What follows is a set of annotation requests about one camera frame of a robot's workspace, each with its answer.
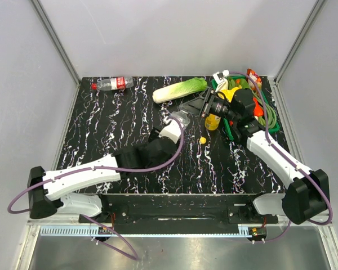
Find red-label soda bottle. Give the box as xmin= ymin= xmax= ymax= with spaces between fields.
xmin=91 ymin=76 xmax=134 ymax=91

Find green plastic basket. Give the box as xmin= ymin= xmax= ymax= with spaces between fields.
xmin=225 ymin=69 xmax=279 ymax=133

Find toy napa cabbage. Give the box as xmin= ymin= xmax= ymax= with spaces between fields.
xmin=152 ymin=77 xmax=208 ymax=104

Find toy green beans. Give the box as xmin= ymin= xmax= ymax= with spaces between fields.
xmin=228 ymin=76 xmax=277 ymax=129

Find yellow juice bottle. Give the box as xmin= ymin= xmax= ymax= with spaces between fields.
xmin=204 ymin=114 xmax=221 ymax=131

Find clear blue-cap water bottle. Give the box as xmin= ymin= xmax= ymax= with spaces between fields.
xmin=171 ymin=110 xmax=191 ymax=129

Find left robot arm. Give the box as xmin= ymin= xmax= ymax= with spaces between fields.
xmin=28 ymin=122 xmax=183 ymax=222

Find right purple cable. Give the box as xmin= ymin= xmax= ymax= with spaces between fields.
xmin=228 ymin=70 xmax=333 ymax=244

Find yellow bottle cap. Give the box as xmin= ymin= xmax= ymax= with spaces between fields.
xmin=199 ymin=137 xmax=206 ymax=144

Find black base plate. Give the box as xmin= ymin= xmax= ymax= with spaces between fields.
xmin=93 ymin=194 xmax=278 ymax=235

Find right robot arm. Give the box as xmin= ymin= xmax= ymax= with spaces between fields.
xmin=180 ymin=88 xmax=333 ymax=224

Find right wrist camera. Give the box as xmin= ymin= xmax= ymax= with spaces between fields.
xmin=212 ymin=70 xmax=230 ymax=92

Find red snack packet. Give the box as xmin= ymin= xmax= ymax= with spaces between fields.
xmin=247 ymin=69 xmax=262 ymax=91

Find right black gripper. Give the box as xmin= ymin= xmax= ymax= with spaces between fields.
xmin=179 ymin=87 xmax=239 ymax=123

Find toy orange carrot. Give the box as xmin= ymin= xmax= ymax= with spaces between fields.
xmin=253 ymin=97 xmax=264 ymax=118

